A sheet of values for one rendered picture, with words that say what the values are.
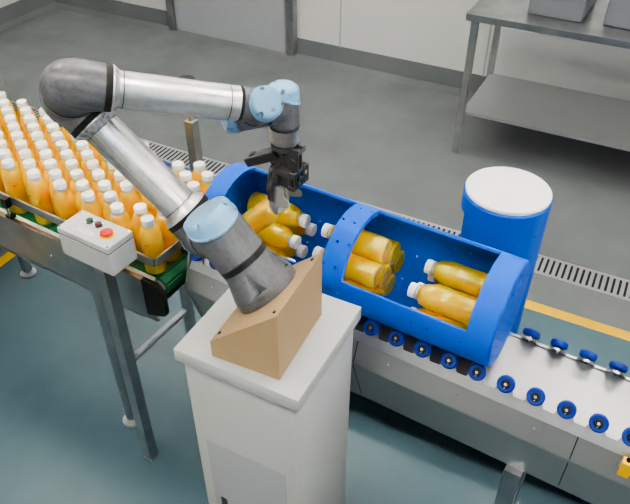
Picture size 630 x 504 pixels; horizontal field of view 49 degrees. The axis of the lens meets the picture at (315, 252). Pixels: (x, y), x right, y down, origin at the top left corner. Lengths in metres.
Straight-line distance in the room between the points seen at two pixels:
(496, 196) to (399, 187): 1.91
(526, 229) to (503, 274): 0.62
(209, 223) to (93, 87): 0.34
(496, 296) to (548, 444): 0.41
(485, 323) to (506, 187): 0.79
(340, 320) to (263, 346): 0.25
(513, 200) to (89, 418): 1.86
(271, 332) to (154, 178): 0.44
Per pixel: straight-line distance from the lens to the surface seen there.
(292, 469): 1.69
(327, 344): 1.56
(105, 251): 1.98
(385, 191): 4.11
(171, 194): 1.56
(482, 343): 1.67
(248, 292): 1.45
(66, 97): 1.45
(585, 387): 1.90
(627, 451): 1.81
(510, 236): 2.27
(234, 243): 1.43
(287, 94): 1.63
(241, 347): 1.47
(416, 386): 1.88
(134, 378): 2.46
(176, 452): 2.82
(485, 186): 2.32
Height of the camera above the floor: 2.28
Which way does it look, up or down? 39 degrees down
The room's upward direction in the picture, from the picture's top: straight up
